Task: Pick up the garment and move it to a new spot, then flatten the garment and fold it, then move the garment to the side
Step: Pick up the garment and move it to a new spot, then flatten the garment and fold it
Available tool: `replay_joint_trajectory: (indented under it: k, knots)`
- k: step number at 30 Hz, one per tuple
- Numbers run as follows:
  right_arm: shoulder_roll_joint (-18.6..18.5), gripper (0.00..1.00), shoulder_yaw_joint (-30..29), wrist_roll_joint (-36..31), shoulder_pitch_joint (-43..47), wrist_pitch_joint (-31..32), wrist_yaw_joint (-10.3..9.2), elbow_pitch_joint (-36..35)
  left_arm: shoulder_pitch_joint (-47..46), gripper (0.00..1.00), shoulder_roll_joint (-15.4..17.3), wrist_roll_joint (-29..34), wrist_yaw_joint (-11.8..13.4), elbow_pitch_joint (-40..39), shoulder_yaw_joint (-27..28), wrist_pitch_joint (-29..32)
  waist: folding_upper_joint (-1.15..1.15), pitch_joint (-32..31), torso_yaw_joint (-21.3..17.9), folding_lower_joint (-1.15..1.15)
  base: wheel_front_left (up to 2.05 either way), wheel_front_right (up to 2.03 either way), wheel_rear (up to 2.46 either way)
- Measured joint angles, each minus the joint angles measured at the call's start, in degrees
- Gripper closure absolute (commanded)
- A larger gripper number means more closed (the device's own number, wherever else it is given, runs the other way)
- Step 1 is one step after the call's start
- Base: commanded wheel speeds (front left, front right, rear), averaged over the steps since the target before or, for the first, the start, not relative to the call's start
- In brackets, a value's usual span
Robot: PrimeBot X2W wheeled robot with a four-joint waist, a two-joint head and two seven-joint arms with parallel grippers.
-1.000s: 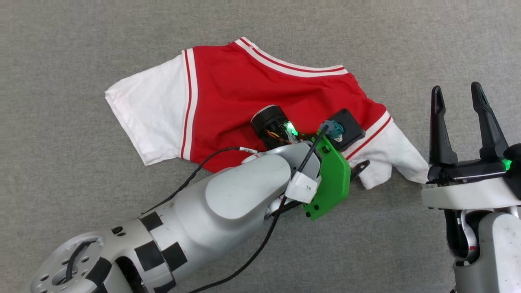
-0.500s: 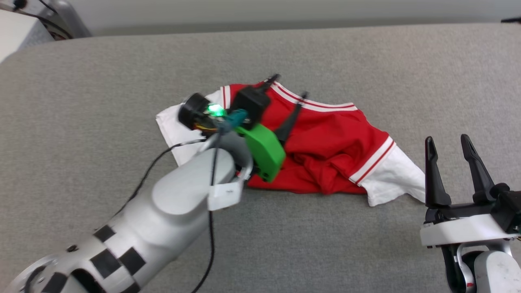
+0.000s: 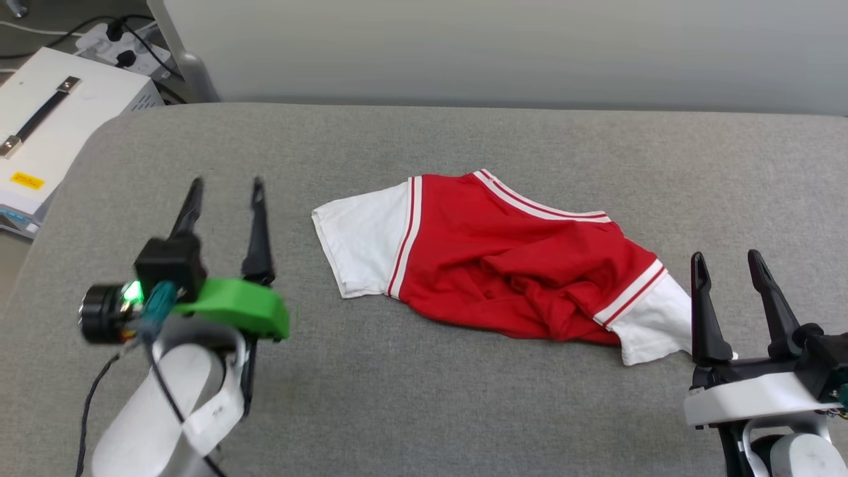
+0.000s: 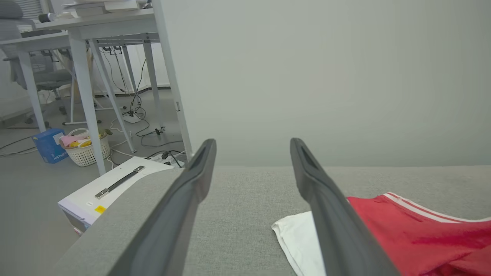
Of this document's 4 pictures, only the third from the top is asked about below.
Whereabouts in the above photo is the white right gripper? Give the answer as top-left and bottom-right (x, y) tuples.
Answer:
(683, 249), (841, 429)

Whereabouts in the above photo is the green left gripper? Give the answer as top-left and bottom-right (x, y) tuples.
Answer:
(170, 177), (291, 343)

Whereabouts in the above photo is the red and white t-shirt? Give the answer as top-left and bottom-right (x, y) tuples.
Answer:
(311, 168), (738, 367)

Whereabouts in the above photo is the grey metal stand leg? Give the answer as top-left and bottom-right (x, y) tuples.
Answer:
(146, 0), (221, 104)

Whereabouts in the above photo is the white metal equipment box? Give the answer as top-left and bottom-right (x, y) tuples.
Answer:
(0, 46), (166, 240)

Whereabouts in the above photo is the white power strip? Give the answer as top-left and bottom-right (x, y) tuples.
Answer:
(74, 21), (181, 81)

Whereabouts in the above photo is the teal left camera connector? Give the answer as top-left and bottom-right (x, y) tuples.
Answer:
(142, 281), (178, 340)

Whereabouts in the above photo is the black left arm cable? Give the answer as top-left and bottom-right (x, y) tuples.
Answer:
(75, 331), (227, 477)

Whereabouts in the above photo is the black power cable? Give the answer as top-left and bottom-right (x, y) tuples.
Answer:
(40, 14), (157, 51)
(122, 25), (185, 81)

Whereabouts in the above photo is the black strap carry handle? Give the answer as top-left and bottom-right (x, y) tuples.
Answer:
(0, 76), (82, 160)

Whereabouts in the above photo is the thin white cable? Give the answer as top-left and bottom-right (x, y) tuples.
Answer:
(0, 19), (79, 37)

